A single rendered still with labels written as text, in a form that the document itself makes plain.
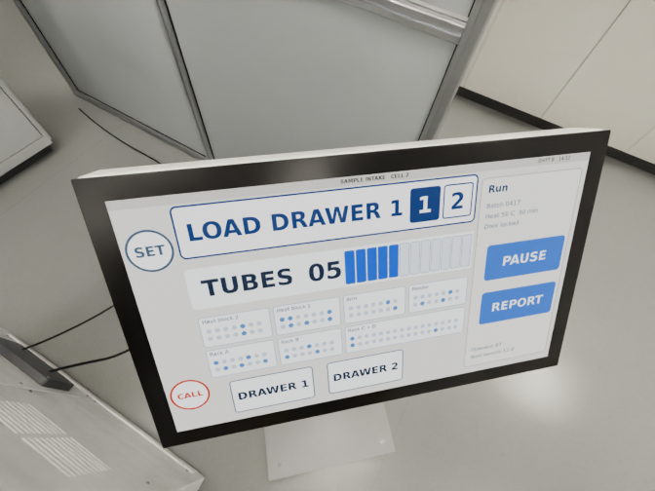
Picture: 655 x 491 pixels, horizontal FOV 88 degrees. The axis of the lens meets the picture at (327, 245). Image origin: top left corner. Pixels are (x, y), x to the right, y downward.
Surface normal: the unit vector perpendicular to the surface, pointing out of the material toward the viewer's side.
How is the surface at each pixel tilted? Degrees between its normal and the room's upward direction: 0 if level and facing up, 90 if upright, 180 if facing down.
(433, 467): 0
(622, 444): 0
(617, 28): 90
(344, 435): 3
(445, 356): 50
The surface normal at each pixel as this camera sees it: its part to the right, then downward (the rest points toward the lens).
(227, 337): 0.19, 0.35
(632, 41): -0.50, 0.74
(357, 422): 0.08, -0.44
